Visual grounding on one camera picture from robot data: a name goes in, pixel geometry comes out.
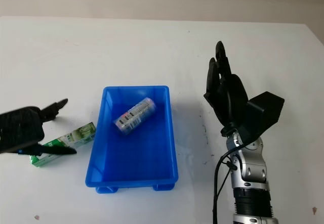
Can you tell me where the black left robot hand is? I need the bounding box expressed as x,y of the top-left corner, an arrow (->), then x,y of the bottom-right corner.
0,98 -> 77,156

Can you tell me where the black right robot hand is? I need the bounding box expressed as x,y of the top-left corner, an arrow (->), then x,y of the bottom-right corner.
204,40 -> 250,138

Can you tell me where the purple roll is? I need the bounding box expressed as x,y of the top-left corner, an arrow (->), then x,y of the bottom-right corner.
113,97 -> 156,135

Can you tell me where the blue plastic tray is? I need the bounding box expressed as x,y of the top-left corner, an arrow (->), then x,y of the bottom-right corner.
85,85 -> 179,194

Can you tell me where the green and white carton box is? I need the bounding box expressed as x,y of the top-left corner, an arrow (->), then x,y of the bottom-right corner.
29,122 -> 97,168

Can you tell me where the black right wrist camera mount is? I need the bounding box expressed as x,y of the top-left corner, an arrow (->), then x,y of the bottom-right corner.
237,92 -> 285,144

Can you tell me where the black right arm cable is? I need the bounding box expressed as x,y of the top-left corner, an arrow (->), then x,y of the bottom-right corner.
212,147 -> 237,224

